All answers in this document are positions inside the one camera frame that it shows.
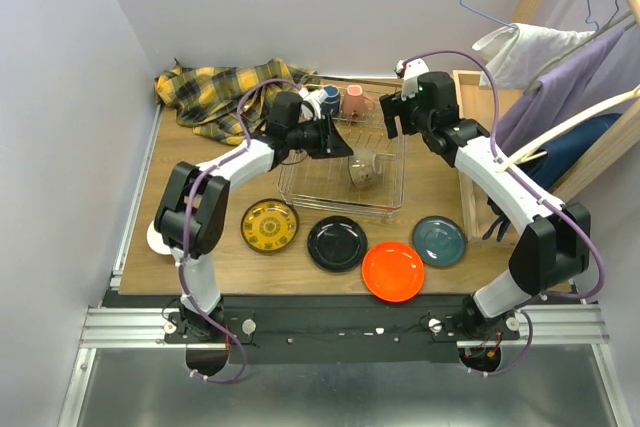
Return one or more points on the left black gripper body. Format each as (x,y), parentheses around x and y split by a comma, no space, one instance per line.
(325,135)

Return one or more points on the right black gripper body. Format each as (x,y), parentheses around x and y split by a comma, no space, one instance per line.
(421,120)

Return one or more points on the blue mug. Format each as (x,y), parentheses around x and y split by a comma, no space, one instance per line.
(331,103)

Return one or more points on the pink white mug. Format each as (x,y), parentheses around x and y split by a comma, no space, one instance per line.
(356,103)

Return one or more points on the wire metal dish rack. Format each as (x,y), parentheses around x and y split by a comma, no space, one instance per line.
(325,184)

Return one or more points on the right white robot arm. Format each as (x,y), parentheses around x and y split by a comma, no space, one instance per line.
(552,246)

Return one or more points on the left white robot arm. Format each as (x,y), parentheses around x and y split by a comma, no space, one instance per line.
(191,215)

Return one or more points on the yellow patterned plate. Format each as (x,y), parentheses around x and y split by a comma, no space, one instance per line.
(269,226)

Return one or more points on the white cloth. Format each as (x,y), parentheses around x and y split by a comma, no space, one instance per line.
(513,54)

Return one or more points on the yellow plaid shirt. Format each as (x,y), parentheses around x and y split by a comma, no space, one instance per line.
(220,102)

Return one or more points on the teal blue plate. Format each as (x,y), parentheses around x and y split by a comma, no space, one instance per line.
(439,241)

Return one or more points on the orange plate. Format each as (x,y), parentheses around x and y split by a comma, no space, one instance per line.
(393,271)

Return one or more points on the navy blue garment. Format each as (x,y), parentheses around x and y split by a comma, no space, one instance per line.
(558,154)

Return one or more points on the white small plate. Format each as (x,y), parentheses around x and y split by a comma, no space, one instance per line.
(155,241)

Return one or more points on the purple garment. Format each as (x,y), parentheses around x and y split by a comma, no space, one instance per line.
(557,95)

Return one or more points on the left white camera module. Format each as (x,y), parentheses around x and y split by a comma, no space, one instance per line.
(312,101)

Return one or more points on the white camera module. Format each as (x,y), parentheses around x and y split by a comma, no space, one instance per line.
(408,72)
(312,101)

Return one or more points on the right white camera module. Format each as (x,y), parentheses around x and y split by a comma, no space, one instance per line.
(408,72)

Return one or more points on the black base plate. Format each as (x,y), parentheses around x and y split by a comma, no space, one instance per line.
(349,328)

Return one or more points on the aluminium rail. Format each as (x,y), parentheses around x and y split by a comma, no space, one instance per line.
(121,328)

